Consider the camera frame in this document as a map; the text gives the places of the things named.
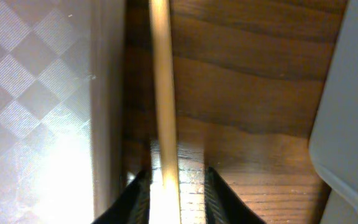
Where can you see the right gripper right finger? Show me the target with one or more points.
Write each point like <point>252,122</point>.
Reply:
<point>222,205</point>

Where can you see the wooden chopstick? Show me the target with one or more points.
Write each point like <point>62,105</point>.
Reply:
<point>165,108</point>

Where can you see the dark brown serving tray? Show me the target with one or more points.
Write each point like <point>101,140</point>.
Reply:
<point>60,109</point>

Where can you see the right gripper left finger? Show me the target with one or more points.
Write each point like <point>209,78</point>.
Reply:
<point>132,206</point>

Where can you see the grey plastic dishwasher rack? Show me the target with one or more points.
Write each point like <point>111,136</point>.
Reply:
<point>334,138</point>

